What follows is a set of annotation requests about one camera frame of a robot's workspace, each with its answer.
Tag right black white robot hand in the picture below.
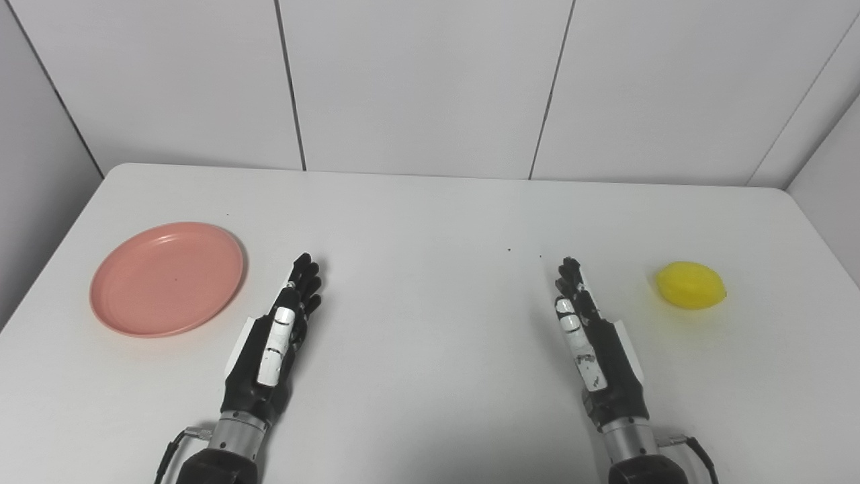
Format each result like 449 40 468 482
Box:
554 257 651 431

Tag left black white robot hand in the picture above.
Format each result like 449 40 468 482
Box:
220 253 323 426

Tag yellow lemon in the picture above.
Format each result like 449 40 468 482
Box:
656 261 728 311

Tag pink round plate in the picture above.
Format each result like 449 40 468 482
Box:
89 223 245 338

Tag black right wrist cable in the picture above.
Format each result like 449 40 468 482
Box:
657 435 720 484

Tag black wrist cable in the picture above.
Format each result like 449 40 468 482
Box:
657 435 720 484
155 426 214 484

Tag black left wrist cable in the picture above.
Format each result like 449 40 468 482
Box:
155 426 214 484

